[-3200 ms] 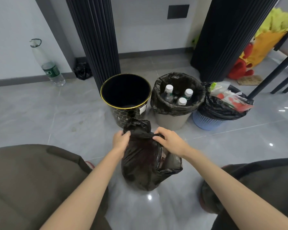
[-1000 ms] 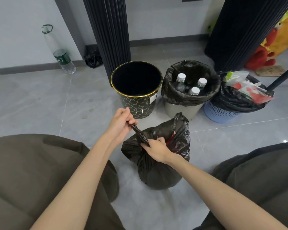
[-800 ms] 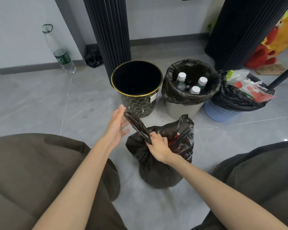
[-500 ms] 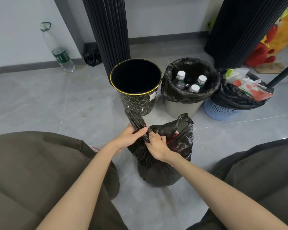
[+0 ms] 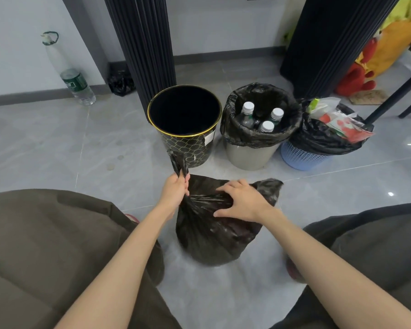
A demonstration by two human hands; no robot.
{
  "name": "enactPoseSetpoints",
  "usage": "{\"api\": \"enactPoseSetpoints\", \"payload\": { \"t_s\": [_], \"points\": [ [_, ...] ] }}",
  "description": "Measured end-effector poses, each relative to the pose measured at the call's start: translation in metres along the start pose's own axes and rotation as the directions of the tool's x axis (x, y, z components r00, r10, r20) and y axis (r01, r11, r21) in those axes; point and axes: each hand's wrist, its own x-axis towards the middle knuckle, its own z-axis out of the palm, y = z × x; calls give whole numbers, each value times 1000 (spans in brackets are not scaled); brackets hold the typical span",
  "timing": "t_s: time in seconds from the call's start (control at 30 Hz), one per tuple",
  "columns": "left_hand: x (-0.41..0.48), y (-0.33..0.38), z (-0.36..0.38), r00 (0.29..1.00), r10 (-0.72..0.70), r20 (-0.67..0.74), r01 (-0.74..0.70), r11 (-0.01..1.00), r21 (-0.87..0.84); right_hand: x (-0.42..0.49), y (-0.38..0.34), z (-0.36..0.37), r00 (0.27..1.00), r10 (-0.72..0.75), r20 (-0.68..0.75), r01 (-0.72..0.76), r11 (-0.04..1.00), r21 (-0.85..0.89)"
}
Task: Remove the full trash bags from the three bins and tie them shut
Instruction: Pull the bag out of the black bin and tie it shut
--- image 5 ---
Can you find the dark capped small bottle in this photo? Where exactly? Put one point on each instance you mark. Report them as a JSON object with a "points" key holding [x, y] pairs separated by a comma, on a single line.
{"points": [[257, 122]]}

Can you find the small crumpled black bag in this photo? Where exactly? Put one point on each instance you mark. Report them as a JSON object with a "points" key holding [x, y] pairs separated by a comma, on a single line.
{"points": [[121, 83]]}

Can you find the person's left hand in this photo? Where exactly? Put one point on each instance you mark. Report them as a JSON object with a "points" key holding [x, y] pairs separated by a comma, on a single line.
{"points": [[174, 191]]}

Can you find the person's left leg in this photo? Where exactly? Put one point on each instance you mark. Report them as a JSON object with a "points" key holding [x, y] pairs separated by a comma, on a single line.
{"points": [[37, 253]]}

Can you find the red white snack wrapper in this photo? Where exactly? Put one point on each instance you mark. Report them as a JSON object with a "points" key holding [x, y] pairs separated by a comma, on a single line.
{"points": [[349, 128]]}

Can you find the person's left pink shoe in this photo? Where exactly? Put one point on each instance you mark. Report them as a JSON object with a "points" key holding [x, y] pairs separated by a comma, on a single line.
{"points": [[133, 218]]}

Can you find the person's left forearm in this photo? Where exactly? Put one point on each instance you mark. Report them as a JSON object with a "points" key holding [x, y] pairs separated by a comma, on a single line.
{"points": [[123, 270]]}

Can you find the person's right forearm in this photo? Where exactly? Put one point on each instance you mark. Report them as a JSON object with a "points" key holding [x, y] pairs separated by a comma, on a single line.
{"points": [[328, 270]]}

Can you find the person's right hand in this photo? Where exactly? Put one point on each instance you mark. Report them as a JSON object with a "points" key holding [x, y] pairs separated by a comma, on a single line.
{"points": [[250, 203]]}

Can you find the white capped clear bottle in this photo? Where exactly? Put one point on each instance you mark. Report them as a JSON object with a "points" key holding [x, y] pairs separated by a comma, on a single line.
{"points": [[277, 113], [248, 106], [266, 126]]}

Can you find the black garbage bag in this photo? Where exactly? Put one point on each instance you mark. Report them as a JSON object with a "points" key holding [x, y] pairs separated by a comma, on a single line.
{"points": [[246, 140], [209, 239], [315, 140]]}

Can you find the red plush toy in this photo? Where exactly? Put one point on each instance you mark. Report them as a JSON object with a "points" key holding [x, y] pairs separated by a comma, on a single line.
{"points": [[352, 82]]}

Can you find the person's right pink shoe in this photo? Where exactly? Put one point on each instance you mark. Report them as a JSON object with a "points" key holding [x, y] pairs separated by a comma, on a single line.
{"points": [[292, 270]]}

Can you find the person's pink shoe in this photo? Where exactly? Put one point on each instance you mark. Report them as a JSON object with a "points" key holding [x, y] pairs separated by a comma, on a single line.
{"points": [[292, 270], [133, 218]]}

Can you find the beige plastic bin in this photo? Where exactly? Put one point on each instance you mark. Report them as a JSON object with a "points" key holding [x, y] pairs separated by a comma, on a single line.
{"points": [[250, 157]]}

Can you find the large clear water bottle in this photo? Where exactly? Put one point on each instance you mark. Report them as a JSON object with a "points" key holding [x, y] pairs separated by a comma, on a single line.
{"points": [[77, 85]]}

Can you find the black bin with gold rim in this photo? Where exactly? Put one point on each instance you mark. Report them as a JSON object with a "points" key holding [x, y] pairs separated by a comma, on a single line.
{"points": [[191, 150]]}

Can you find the blue mesh plastic bin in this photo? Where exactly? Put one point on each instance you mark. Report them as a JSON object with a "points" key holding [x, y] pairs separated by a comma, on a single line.
{"points": [[301, 159]]}

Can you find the cream cushioned chair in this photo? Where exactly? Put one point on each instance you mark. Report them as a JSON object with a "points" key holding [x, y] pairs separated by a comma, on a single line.
{"points": [[394, 99]]}

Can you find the white green plastic packaging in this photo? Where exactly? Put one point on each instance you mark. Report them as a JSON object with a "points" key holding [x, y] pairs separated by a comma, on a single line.
{"points": [[323, 106]]}

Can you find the yellow plush toy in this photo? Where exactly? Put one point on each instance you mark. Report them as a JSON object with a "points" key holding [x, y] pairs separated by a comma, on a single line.
{"points": [[394, 44]]}

